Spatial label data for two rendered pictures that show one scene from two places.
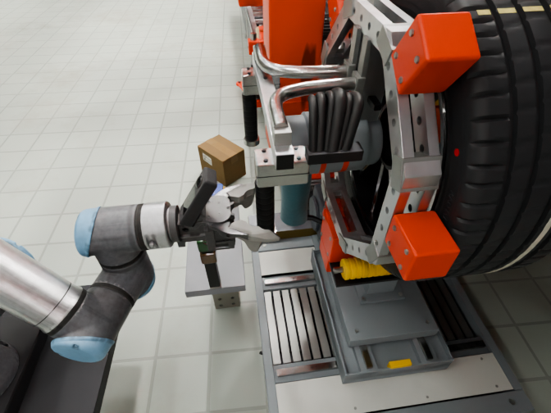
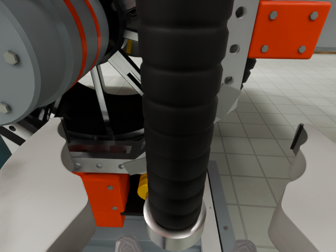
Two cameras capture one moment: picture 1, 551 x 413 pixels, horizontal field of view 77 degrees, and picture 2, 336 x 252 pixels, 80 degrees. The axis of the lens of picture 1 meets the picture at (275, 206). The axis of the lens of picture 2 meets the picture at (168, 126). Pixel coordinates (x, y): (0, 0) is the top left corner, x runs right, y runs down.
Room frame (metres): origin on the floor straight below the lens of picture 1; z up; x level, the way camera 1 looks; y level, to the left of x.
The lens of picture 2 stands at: (0.47, 0.11, 0.89)
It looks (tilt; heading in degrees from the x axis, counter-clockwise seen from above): 33 degrees down; 279
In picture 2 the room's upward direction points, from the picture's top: 1 degrees clockwise
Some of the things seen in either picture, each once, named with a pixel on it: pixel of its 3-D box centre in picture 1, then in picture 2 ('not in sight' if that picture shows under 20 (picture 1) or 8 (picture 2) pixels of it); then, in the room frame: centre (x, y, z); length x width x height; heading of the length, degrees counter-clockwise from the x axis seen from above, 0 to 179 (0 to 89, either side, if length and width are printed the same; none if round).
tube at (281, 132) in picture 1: (323, 87); not in sight; (0.56, -0.08, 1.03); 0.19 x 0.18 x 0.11; 98
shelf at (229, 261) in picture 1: (215, 234); not in sight; (0.75, 0.20, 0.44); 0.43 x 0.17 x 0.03; 8
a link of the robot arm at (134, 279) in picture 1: (125, 271); not in sight; (0.42, 0.31, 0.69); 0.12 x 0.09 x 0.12; 170
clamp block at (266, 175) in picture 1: (280, 165); not in sight; (0.48, -0.01, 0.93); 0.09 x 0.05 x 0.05; 98
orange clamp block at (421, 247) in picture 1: (418, 245); (276, 28); (0.37, -0.24, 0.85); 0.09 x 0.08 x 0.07; 8
